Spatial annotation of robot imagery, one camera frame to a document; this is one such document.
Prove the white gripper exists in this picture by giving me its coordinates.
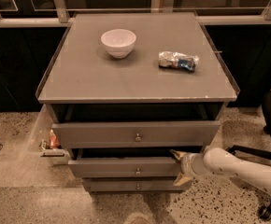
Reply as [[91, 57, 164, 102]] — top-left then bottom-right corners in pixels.
[[170, 149, 208, 187]]

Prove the clear plastic side bin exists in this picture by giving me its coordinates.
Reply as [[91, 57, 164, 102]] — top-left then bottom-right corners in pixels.
[[28, 105, 70, 165]]

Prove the white ceramic bowl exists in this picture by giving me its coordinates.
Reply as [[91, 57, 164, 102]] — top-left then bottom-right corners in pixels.
[[100, 29, 136, 59]]

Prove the metal window railing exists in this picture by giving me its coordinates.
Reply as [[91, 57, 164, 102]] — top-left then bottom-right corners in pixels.
[[0, 0, 271, 27]]

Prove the crumpled snack bag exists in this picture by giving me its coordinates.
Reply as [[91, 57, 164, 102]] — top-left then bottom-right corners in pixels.
[[158, 51, 199, 73]]

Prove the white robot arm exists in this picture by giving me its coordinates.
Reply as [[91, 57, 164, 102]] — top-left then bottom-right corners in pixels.
[[170, 147, 271, 196]]

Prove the grey drawer cabinet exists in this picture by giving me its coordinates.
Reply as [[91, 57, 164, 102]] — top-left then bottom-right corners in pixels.
[[36, 12, 241, 194]]

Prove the grey top drawer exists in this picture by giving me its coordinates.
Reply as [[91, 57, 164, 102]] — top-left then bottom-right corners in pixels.
[[52, 121, 220, 148]]

